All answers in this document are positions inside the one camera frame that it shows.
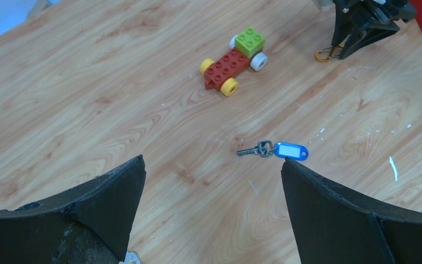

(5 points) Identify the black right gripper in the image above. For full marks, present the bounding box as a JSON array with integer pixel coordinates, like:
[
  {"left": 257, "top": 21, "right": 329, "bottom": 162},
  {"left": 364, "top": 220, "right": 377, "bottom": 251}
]
[{"left": 331, "top": 1, "right": 417, "bottom": 59}]

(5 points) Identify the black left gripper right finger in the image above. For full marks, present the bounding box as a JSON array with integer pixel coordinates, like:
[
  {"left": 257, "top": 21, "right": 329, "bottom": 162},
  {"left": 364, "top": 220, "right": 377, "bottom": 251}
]
[{"left": 281, "top": 158, "right": 422, "bottom": 263}]

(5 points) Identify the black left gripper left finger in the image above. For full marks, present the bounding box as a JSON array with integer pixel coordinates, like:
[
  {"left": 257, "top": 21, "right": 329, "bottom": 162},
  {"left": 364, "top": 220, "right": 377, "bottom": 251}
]
[{"left": 0, "top": 156, "right": 146, "bottom": 263}]

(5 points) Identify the gold S-shaped carabiner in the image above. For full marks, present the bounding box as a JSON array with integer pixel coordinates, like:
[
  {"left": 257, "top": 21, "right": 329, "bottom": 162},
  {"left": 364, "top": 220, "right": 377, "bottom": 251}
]
[{"left": 314, "top": 44, "right": 343, "bottom": 62}]

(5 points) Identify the silver key with blue tag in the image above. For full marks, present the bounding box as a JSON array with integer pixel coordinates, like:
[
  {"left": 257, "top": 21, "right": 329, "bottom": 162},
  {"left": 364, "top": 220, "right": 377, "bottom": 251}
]
[{"left": 236, "top": 140, "right": 309, "bottom": 161}]

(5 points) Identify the toy brick car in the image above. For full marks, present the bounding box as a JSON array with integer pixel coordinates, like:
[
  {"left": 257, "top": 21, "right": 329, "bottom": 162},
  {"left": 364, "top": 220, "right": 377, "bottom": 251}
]
[{"left": 199, "top": 26, "right": 268, "bottom": 97}]

